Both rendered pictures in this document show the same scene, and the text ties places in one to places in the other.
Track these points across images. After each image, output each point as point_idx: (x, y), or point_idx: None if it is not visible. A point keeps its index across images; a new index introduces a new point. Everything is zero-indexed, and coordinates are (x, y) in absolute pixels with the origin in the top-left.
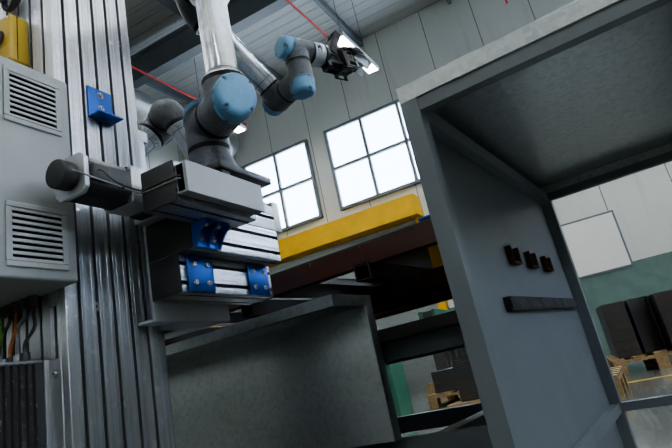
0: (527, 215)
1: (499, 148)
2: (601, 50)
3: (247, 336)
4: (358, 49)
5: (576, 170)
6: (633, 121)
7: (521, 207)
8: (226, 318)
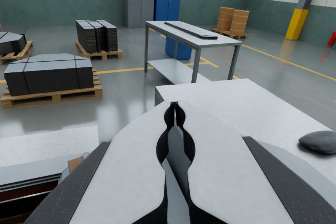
0: (179, 161)
1: None
2: None
3: None
4: (323, 214)
5: (191, 90)
6: (278, 122)
7: (185, 168)
8: None
